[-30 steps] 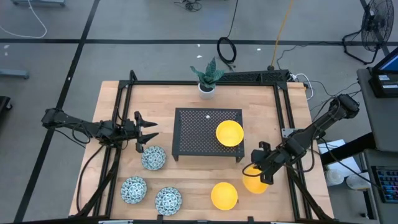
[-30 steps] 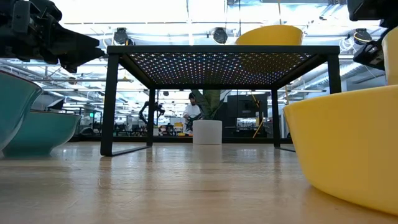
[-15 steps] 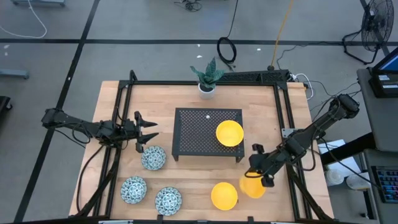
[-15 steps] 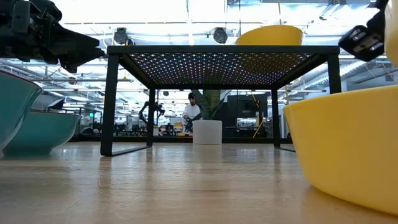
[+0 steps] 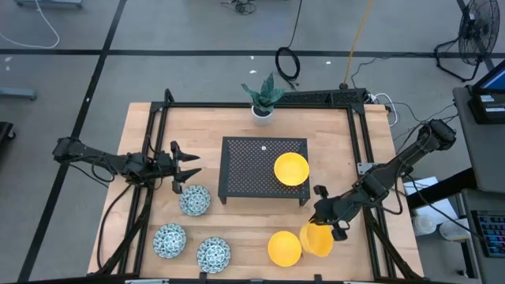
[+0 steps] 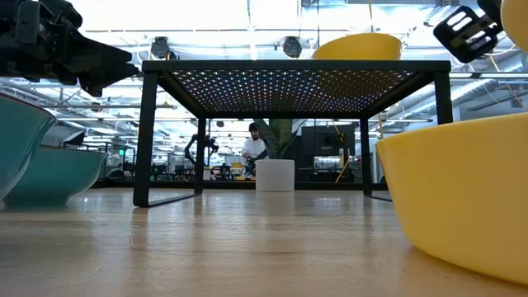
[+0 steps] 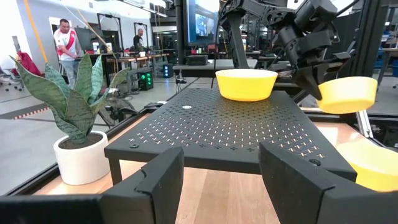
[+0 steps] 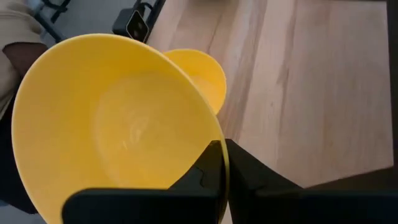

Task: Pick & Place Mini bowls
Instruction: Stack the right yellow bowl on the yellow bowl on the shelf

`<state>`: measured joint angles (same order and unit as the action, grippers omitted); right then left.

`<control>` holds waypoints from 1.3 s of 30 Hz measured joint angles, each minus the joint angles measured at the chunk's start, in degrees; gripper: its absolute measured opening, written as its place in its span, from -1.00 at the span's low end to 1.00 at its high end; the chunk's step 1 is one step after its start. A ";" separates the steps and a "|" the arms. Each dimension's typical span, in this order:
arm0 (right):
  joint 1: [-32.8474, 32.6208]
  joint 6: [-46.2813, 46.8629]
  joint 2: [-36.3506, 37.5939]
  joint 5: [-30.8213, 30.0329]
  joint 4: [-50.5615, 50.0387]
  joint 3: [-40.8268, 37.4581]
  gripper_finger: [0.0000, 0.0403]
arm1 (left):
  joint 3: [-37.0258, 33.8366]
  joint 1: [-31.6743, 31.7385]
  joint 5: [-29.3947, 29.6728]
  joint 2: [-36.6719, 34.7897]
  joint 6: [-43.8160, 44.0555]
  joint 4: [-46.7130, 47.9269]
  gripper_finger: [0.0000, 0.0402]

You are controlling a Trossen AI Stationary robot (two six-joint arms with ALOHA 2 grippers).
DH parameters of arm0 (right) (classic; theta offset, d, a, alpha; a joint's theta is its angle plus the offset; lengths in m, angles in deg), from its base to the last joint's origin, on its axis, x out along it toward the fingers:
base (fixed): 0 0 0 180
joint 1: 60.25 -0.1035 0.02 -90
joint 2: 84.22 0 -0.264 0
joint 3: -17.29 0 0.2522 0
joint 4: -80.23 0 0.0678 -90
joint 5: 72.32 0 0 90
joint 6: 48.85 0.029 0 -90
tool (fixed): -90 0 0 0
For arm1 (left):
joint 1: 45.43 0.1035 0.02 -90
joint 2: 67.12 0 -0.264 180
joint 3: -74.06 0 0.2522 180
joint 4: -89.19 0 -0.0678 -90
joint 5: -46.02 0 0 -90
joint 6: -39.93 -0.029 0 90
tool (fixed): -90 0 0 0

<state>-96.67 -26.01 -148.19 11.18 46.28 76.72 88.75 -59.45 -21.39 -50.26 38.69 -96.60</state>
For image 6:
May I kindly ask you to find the black perforated metal shelf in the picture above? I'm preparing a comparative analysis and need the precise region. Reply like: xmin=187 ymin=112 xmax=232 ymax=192
xmin=132 ymin=59 xmax=455 ymax=209

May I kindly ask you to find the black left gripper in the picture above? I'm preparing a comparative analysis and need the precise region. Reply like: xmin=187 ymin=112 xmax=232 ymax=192
xmin=0 ymin=0 xmax=140 ymax=98

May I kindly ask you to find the teal patterned mini bowl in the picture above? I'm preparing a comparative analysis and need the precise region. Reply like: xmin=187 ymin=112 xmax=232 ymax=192
xmin=0 ymin=91 xmax=58 ymax=201
xmin=2 ymin=144 xmax=109 ymax=209

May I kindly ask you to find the black cabinet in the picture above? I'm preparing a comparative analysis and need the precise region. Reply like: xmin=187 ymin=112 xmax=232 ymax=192
xmin=299 ymin=123 xmax=356 ymax=183

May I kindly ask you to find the white plant pot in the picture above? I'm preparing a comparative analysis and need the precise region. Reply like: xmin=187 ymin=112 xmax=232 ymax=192
xmin=255 ymin=158 xmax=296 ymax=193

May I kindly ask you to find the person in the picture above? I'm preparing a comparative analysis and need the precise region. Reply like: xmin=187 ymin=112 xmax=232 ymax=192
xmin=241 ymin=121 xmax=269 ymax=180

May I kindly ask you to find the green snake plant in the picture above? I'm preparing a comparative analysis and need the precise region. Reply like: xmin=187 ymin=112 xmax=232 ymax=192
xmin=252 ymin=118 xmax=309 ymax=160

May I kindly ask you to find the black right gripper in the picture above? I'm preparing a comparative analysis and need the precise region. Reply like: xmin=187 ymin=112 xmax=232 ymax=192
xmin=432 ymin=0 xmax=504 ymax=64

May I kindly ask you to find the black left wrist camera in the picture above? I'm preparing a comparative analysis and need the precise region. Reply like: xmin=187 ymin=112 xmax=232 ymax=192
xmin=15 ymin=0 xmax=43 ymax=45

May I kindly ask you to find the black ceiling cable reel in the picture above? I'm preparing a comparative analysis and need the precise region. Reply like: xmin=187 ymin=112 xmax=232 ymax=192
xmin=149 ymin=35 xmax=179 ymax=61
xmin=280 ymin=35 xmax=304 ymax=59

